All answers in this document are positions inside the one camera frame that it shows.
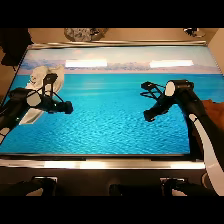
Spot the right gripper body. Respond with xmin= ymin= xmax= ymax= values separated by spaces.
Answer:
xmin=143 ymin=99 xmax=170 ymax=123

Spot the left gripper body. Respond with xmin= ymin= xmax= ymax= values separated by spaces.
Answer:
xmin=48 ymin=99 xmax=75 ymax=115

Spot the pale grey garment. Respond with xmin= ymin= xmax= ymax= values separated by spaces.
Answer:
xmin=18 ymin=64 xmax=66 ymax=126

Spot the brown garment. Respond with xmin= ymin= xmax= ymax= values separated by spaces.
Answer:
xmin=198 ymin=98 xmax=224 ymax=135

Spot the grey patterned bundle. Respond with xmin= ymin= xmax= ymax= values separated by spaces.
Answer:
xmin=63 ymin=27 xmax=110 ymax=43

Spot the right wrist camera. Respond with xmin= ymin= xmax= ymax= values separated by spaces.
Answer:
xmin=139 ymin=80 xmax=167 ymax=101

